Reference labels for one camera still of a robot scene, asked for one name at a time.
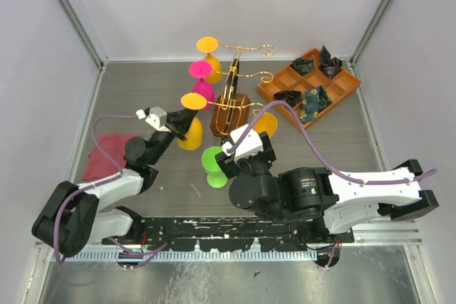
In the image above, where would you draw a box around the gold wire wine glass rack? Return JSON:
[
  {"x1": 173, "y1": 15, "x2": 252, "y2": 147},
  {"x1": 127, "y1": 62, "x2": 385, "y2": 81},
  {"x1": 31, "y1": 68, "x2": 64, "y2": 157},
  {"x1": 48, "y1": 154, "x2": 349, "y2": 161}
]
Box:
[{"x1": 197, "y1": 36, "x2": 276, "y2": 138}]

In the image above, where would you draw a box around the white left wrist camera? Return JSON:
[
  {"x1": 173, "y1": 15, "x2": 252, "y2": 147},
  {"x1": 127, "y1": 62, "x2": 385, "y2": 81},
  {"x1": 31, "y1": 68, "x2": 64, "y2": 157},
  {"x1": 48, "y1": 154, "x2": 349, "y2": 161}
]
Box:
[{"x1": 135, "y1": 107, "x2": 170, "y2": 132}]

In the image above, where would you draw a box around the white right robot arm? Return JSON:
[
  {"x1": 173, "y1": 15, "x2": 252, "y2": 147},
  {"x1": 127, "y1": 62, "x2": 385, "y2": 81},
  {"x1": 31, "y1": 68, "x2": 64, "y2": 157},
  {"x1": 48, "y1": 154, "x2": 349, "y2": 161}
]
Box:
[{"x1": 214, "y1": 132, "x2": 439, "y2": 239}]

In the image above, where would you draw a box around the orange wine glass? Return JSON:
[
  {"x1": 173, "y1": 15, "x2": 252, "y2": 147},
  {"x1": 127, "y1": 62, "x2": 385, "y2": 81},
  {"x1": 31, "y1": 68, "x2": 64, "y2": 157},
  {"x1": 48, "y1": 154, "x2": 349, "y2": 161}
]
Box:
[
  {"x1": 178, "y1": 93, "x2": 208, "y2": 151},
  {"x1": 196, "y1": 36, "x2": 222, "y2": 85},
  {"x1": 253, "y1": 112, "x2": 279, "y2": 138}
]

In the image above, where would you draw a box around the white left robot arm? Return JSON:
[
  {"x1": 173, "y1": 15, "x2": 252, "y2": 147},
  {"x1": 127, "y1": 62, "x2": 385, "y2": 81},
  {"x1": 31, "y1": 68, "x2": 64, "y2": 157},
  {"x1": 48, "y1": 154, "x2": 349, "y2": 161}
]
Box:
[{"x1": 31, "y1": 107, "x2": 197, "y2": 263}]

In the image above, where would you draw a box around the dark green patterned cloth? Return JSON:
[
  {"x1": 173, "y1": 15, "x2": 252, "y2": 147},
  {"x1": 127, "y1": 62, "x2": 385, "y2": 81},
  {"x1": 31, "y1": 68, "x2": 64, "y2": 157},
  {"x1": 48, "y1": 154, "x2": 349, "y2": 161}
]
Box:
[{"x1": 291, "y1": 57, "x2": 315, "y2": 75}]

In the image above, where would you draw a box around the pink plastic wine glass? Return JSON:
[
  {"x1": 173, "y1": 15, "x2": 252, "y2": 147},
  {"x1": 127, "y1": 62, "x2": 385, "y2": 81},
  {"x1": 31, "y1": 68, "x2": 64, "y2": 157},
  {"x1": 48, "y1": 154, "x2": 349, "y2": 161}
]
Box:
[{"x1": 185, "y1": 60, "x2": 215, "y2": 110}]

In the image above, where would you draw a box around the blue yellow patterned cloth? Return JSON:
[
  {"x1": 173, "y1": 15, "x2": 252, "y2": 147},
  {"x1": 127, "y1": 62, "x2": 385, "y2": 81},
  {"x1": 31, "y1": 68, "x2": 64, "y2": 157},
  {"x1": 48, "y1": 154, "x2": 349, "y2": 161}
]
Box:
[{"x1": 299, "y1": 85, "x2": 333, "y2": 124}]

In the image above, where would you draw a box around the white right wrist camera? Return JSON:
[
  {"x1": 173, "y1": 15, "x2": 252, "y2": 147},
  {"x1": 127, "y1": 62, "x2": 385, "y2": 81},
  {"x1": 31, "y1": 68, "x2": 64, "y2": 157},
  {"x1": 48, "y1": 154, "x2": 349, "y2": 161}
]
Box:
[{"x1": 222, "y1": 124, "x2": 264, "y2": 162}]

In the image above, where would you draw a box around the green wine glass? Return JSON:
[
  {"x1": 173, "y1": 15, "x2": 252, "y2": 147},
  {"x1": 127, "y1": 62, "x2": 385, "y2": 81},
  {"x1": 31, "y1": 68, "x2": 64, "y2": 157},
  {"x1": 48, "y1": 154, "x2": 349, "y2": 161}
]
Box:
[{"x1": 201, "y1": 146, "x2": 228, "y2": 189}]

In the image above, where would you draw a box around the red folded cloth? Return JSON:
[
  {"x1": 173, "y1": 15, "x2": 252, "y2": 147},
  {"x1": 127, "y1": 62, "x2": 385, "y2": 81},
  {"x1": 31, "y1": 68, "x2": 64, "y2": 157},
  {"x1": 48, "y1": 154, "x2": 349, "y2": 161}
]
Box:
[{"x1": 81, "y1": 132, "x2": 139, "y2": 182}]

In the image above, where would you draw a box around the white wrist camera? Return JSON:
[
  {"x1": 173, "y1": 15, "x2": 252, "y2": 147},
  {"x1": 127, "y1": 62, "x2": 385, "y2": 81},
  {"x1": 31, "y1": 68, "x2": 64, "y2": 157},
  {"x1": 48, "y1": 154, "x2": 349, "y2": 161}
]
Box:
[
  {"x1": 222, "y1": 124, "x2": 264, "y2": 162},
  {"x1": 135, "y1": 107, "x2": 170, "y2": 132}
]

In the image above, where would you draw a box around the black mounting rail base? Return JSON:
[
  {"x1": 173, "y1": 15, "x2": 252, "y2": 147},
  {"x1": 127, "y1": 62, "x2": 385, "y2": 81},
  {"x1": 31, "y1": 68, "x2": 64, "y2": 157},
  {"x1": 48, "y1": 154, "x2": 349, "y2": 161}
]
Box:
[{"x1": 117, "y1": 216, "x2": 354, "y2": 253}]

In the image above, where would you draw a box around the black rolled belt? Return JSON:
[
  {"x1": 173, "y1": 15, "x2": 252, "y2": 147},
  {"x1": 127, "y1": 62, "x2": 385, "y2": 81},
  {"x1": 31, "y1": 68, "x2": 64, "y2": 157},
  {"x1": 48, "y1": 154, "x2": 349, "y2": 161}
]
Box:
[{"x1": 274, "y1": 90, "x2": 302, "y2": 108}]

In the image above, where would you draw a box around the grey slotted cable duct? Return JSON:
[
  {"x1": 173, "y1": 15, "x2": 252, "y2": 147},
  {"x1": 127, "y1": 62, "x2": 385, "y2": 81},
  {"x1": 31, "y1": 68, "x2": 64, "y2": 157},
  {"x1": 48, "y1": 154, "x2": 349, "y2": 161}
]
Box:
[{"x1": 67, "y1": 248, "x2": 317, "y2": 262}]

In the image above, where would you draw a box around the dark blue folded cloth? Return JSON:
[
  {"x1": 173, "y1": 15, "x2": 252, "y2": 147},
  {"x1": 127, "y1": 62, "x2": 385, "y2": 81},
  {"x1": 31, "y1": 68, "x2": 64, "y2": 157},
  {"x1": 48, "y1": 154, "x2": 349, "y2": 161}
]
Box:
[{"x1": 319, "y1": 46, "x2": 343, "y2": 79}]

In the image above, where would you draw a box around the orange wooden divided tray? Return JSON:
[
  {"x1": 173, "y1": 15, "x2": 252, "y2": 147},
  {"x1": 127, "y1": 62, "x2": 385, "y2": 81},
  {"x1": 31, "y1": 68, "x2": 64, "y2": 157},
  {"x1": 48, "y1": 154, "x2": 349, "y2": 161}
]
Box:
[{"x1": 257, "y1": 48, "x2": 361, "y2": 129}]

